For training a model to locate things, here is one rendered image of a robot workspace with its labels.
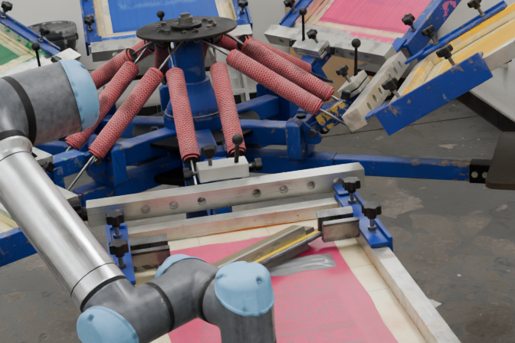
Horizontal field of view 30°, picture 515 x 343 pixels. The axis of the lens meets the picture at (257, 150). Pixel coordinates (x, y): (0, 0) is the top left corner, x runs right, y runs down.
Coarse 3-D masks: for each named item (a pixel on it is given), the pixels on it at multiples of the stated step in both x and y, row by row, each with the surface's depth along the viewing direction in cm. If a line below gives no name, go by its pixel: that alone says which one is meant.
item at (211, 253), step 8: (192, 248) 222; (200, 248) 222; (208, 248) 221; (216, 248) 221; (224, 248) 221; (232, 248) 220; (240, 248) 220; (200, 256) 218; (208, 256) 217; (216, 256) 217; (224, 256) 217; (192, 320) 191; (176, 328) 188; (184, 328) 188; (192, 328) 188; (176, 336) 185; (184, 336) 185; (192, 336) 185
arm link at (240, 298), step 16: (224, 272) 127; (240, 272) 127; (256, 272) 126; (208, 288) 129; (224, 288) 125; (240, 288) 124; (256, 288) 124; (208, 304) 129; (224, 304) 125; (240, 304) 125; (256, 304) 125; (272, 304) 127; (208, 320) 130; (224, 320) 127; (240, 320) 125; (256, 320) 126; (272, 320) 128; (224, 336) 128; (240, 336) 126; (256, 336) 126; (272, 336) 128
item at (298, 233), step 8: (288, 232) 213; (296, 232) 214; (304, 232) 216; (272, 240) 209; (280, 240) 211; (288, 240) 212; (256, 248) 207; (264, 248) 208; (272, 248) 209; (304, 248) 216; (240, 256) 203; (248, 256) 205; (256, 256) 206; (280, 256) 211; (288, 256) 212; (224, 264) 200; (272, 264) 209
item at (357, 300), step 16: (256, 240) 223; (320, 240) 221; (336, 256) 212; (304, 272) 207; (320, 272) 206; (336, 272) 205; (352, 272) 205; (336, 288) 199; (352, 288) 198; (352, 304) 192; (368, 304) 192; (368, 320) 186; (368, 336) 180; (384, 336) 180
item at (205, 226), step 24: (216, 216) 230; (240, 216) 229; (264, 216) 229; (288, 216) 230; (312, 216) 231; (168, 240) 226; (360, 240) 215; (384, 264) 199; (408, 288) 189; (408, 312) 186; (432, 312) 180; (432, 336) 173; (456, 336) 171
